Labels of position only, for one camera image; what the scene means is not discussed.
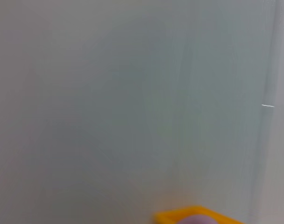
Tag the yellow plastic storage bin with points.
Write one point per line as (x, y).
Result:
(170, 215)

